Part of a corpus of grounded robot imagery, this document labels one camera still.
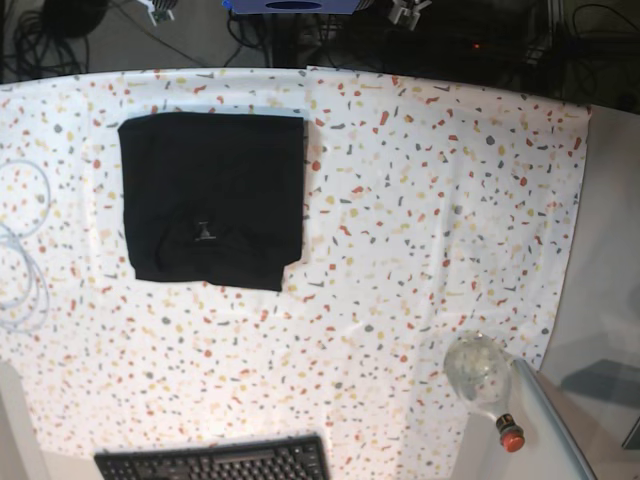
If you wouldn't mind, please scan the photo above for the white coiled cable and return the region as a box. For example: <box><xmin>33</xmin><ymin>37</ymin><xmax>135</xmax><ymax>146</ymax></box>
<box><xmin>0</xmin><ymin>159</ymin><xmax>54</xmax><ymax>334</ymax></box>

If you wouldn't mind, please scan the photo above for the blue box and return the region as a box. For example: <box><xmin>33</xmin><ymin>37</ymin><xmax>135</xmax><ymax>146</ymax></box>
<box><xmin>221</xmin><ymin>0</ymin><xmax>360</xmax><ymax>15</ymax></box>

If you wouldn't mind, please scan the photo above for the black computer keyboard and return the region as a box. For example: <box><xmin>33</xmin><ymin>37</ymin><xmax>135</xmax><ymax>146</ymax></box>
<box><xmin>94</xmin><ymin>435</ymin><xmax>330</xmax><ymax>480</ymax></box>

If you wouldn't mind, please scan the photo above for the black t-shirt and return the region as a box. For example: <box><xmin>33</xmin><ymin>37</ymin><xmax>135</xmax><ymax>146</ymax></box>
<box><xmin>118</xmin><ymin>112</ymin><xmax>305</xmax><ymax>292</ymax></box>

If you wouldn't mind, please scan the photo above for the terrazzo pattern tablecloth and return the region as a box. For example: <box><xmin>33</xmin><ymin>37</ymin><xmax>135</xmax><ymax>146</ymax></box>
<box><xmin>1</xmin><ymin>67</ymin><xmax>590</xmax><ymax>479</ymax></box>

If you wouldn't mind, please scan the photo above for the clear bottle with red cap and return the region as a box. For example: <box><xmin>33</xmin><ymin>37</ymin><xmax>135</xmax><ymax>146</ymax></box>
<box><xmin>443</xmin><ymin>331</ymin><xmax>525</xmax><ymax>453</ymax></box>

